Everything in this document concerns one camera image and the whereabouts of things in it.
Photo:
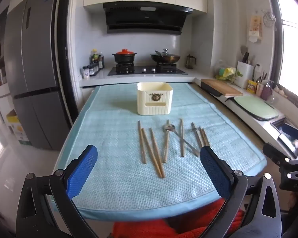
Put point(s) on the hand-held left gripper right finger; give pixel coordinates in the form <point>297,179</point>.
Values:
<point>214,171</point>

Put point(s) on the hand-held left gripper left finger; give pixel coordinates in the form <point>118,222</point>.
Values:
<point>83,168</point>

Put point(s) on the cream ribbed utensil holder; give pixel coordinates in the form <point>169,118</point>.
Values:
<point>154,99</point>

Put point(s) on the kitchen sink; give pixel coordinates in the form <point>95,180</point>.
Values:
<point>277,125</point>

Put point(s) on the light blue woven mat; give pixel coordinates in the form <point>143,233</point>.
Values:
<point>109,133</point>

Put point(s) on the green cutting board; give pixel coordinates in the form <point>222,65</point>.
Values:
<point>257,106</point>

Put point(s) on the purple bottle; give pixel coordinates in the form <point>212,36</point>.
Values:
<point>266,91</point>

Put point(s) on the beige utensil cup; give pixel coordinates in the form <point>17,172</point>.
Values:
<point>259,89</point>

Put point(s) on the yellow packet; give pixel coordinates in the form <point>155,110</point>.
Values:
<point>251,85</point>

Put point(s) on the red garment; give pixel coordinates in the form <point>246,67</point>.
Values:
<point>164,228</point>

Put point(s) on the yellow cardboard box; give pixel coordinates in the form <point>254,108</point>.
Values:
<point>17,129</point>

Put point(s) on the black board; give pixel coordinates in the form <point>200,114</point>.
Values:
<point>211,90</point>

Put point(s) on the wooden cutting board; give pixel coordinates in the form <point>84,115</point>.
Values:
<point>226,87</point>

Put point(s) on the white knife block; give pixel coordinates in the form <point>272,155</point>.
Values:
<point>243,75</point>

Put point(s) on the bag with yellow-green cloths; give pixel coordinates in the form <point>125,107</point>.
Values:
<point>224,72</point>

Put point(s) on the glass pitcher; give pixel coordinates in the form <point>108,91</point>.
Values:
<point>190,62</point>

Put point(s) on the grey refrigerator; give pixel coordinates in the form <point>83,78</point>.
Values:
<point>34,67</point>

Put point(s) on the black gas stove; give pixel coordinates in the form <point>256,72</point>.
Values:
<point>146,70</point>

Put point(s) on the black pot with red lid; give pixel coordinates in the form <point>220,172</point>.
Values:
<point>125,55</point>

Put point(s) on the wok with glass lid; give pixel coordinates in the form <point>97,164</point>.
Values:
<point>165,57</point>

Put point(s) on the black range hood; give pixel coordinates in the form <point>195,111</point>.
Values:
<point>144,17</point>

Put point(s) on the wall socket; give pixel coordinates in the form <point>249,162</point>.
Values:
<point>257,67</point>

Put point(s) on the hanging wall towel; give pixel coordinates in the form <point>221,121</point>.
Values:
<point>254,28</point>

